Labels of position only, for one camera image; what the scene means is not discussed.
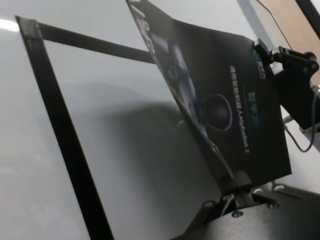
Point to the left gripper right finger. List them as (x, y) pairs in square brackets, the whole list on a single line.
[(265, 195)]

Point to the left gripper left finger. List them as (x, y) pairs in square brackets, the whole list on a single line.
[(226, 185)]

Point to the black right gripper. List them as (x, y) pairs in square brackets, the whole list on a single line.
[(295, 82)]

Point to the black robot print poster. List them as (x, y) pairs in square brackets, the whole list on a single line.
[(225, 100)]

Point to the black tape frame outline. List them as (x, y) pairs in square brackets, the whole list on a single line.
[(62, 125)]

